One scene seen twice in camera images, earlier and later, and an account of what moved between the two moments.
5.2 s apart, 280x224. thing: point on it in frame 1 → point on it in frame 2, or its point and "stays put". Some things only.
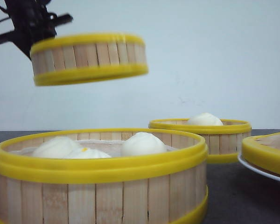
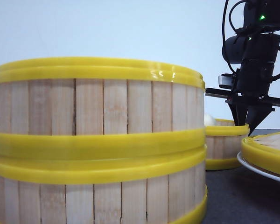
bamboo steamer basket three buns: x=80 y=59 → x=95 y=106
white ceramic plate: x=279 y=177 stays put
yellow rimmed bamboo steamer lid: x=269 y=152 stays put
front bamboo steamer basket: x=102 y=176 stays put
